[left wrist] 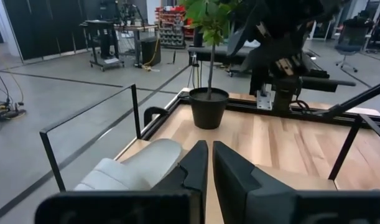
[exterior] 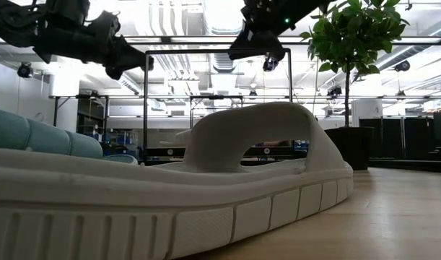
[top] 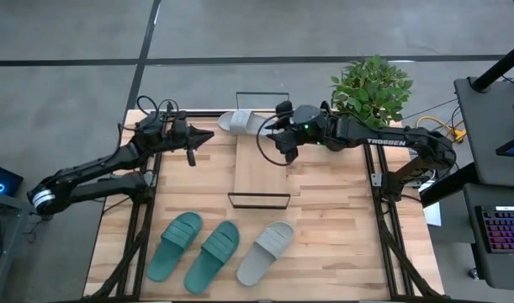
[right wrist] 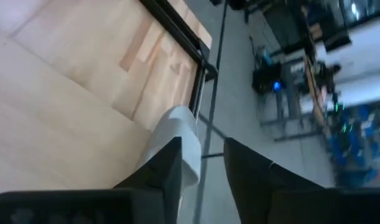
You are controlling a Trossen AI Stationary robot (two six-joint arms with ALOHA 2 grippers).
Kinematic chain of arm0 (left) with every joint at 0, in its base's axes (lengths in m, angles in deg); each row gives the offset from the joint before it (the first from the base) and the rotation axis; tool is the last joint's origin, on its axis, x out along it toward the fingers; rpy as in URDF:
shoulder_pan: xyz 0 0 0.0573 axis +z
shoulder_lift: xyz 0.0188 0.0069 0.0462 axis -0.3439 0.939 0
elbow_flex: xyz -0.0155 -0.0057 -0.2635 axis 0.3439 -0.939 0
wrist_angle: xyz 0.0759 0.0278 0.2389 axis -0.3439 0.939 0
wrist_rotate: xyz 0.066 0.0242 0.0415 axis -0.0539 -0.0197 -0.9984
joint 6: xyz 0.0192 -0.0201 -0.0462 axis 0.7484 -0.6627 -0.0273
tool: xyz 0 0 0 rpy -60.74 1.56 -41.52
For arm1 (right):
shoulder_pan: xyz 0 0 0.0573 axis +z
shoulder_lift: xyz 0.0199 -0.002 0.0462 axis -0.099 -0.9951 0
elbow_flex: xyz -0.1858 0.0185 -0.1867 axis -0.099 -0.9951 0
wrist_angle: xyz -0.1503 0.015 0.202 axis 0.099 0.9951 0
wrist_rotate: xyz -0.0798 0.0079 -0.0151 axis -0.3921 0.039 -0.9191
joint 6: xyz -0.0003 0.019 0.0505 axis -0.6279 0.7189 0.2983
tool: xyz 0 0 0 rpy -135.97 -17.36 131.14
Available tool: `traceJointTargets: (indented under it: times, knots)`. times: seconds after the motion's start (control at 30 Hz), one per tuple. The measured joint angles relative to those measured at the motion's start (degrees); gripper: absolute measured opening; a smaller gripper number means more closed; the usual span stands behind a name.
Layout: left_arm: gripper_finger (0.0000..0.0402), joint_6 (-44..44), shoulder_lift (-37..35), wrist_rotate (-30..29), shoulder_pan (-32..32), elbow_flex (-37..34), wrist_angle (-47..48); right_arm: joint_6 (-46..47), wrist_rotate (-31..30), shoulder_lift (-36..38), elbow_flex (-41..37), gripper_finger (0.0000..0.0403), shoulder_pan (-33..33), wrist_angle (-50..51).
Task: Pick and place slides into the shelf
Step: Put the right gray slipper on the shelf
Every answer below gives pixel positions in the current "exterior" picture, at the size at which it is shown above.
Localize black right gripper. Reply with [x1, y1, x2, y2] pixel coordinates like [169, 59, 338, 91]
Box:
[227, 3, 297, 61]

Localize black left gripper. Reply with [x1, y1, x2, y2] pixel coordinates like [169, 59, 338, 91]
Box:
[83, 10, 149, 81]

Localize green rubber slide sandal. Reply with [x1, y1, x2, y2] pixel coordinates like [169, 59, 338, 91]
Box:
[0, 106, 139, 166]

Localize black steel-framed table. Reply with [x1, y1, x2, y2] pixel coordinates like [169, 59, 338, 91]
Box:
[48, 94, 110, 145]
[189, 94, 245, 126]

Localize blue storage bin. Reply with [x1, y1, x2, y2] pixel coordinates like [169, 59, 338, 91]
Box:
[113, 131, 139, 147]

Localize green leafy plant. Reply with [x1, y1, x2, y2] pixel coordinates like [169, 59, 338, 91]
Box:
[299, 0, 411, 128]

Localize dark round plant pot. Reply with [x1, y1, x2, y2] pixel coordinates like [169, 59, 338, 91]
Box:
[323, 126, 375, 171]

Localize black partition panels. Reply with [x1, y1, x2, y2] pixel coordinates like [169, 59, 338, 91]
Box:
[359, 116, 435, 160]

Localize ribbed ventilation duct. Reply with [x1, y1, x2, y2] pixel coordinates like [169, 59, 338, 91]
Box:
[211, 50, 239, 73]

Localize black overhead frame beam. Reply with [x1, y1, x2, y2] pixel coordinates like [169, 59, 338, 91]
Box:
[0, 35, 441, 46]

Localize large silver ceiling duct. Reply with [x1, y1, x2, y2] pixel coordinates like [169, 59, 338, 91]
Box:
[201, 0, 247, 36]

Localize wooden shelf black metal frame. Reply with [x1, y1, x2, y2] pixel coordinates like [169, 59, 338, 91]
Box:
[143, 48, 294, 162]

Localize black aluminium table frame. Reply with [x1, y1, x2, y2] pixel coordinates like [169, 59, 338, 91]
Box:
[136, 157, 441, 173]

